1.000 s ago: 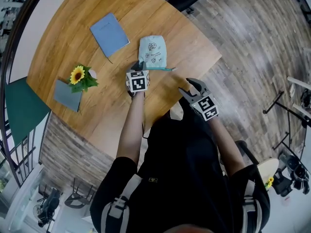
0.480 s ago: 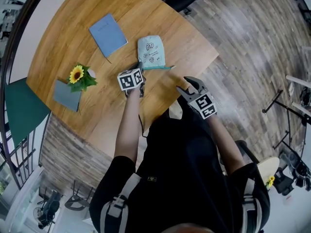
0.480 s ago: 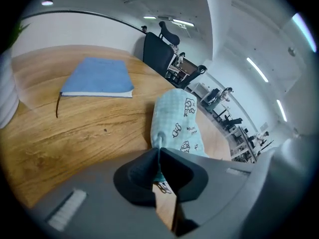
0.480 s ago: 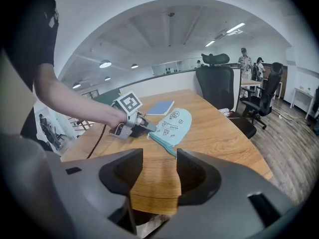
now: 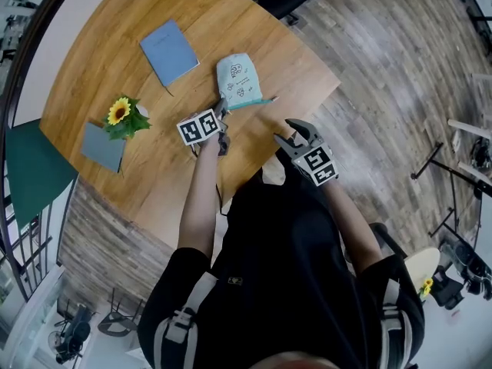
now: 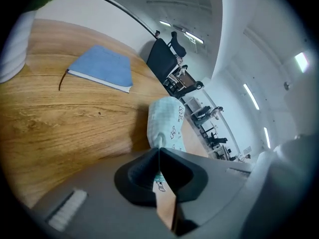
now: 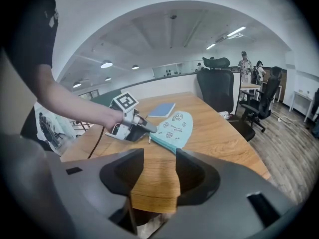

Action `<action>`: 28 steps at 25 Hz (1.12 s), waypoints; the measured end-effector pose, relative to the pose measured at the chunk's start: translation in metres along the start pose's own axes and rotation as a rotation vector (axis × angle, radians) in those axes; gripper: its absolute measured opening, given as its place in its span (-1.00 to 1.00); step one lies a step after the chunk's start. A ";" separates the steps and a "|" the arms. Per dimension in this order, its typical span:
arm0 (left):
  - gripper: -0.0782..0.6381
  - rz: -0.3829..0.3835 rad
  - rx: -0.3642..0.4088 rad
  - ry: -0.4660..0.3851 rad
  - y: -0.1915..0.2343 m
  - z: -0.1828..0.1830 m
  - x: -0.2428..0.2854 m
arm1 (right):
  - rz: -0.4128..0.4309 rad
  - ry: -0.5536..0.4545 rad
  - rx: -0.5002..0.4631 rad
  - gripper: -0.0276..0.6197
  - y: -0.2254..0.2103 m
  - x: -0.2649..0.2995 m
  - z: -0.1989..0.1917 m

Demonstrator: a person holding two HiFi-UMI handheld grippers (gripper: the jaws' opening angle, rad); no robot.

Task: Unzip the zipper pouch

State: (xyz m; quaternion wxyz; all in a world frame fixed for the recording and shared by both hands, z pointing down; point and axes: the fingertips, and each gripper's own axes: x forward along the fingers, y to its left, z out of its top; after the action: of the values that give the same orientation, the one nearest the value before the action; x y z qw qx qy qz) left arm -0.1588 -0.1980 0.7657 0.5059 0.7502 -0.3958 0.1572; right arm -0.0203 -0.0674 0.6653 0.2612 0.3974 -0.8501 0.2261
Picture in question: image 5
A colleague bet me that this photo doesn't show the grey notebook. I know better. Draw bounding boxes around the grey notebook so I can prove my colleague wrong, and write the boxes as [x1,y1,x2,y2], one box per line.
[80,121,127,174]

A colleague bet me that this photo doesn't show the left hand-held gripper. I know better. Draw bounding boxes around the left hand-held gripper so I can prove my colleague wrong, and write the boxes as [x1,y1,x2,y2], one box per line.
[176,97,232,157]

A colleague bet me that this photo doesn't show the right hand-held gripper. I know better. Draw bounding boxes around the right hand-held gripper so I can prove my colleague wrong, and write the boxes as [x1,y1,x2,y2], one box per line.
[273,118,340,188]

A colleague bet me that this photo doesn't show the potted sunflower plant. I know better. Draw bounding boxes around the potted sunflower plant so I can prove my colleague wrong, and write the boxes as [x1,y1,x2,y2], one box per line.
[101,96,152,141]

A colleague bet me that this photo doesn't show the blue notebook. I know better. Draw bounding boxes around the blue notebook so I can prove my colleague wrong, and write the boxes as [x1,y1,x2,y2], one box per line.
[139,18,201,88]

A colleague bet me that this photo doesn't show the light teal printed pouch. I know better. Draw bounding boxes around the light teal printed pouch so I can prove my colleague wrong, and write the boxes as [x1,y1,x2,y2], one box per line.
[215,52,280,111]

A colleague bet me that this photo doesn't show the black metal stand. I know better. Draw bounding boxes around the black metal stand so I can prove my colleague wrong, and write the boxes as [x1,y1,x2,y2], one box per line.
[410,141,492,238]

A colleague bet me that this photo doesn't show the white board panel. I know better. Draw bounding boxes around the white board panel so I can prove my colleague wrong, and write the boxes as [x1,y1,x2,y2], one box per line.
[11,0,128,128]

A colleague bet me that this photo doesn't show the small yellow artificial flower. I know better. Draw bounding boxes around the small yellow artificial flower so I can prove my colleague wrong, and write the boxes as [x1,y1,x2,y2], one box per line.
[418,278,434,301]

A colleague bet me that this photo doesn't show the black metal chair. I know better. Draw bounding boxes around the black metal chair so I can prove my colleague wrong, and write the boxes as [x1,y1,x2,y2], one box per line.
[98,287,145,337]

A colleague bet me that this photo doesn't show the person's left forearm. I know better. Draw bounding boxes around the person's left forearm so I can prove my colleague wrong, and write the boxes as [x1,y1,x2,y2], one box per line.
[178,136,222,261]

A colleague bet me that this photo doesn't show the black stool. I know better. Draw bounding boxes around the black stool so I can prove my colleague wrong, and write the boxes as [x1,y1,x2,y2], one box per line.
[368,223,408,261]

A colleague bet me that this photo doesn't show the green board panel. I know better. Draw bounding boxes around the green board panel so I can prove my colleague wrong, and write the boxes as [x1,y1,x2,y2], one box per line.
[4,118,80,230]

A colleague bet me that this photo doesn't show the person's black clothing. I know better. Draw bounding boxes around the person's black clothing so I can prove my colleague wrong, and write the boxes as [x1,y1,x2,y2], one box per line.
[137,155,426,369]

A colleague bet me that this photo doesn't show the round cream table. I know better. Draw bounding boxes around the round cream table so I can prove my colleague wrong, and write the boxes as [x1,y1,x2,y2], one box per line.
[403,247,441,284]

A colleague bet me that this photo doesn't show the person's right forearm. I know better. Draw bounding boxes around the person's right forearm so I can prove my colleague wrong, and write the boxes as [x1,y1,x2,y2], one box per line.
[322,181,385,280]

